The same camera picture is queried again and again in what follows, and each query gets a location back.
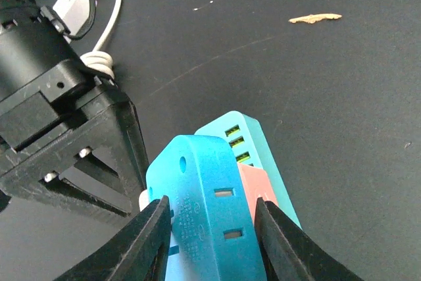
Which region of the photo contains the teal power strip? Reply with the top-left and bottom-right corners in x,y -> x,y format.
195,111 -> 301,227

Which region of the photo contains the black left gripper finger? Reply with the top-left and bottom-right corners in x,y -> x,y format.
1,99 -> 148,218

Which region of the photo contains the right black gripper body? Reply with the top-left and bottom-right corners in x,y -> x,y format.
1,0 -> 132,152

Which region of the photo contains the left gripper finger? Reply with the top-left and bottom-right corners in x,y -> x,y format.
57,196 -> 171,281
255,197 -> 361,280

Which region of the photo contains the pink cube adapter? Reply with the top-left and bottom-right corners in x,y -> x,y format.
237,163 -> 278,222

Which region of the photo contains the blue cube adapter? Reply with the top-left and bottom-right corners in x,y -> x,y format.
146,135 -> 266,280

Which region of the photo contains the tan debris scrap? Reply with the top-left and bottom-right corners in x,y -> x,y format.
288,13 -> 342,24

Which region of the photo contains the white power strip cable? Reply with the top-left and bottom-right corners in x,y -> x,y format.
78,0 -> 123,81

